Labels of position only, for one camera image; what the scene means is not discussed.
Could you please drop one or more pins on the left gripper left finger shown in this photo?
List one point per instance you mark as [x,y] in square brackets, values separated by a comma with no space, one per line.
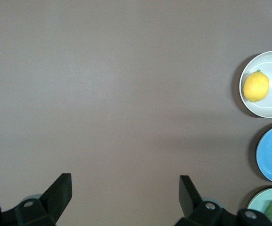
[55,200]

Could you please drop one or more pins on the light green round plate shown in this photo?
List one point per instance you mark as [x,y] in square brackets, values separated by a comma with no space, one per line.
[258,202]

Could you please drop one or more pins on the yellow lemon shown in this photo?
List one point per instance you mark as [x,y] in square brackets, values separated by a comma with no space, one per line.
[256,87]

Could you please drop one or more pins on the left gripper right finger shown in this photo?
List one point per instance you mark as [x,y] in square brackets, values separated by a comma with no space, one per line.
[192,202]

